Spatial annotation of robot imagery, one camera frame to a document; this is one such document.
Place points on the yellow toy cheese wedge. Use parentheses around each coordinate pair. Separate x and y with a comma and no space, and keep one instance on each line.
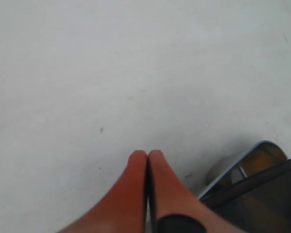
(261,159)

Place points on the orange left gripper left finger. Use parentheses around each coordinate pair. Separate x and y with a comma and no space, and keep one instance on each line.
(123,208)

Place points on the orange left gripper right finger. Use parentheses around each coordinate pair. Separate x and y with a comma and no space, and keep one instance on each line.
(173,208)

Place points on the stainless steel lunch box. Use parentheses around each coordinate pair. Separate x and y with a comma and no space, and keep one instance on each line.
(233,168)

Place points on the dark transparent lunch box lid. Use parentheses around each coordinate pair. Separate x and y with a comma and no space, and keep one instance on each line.
(258,204)

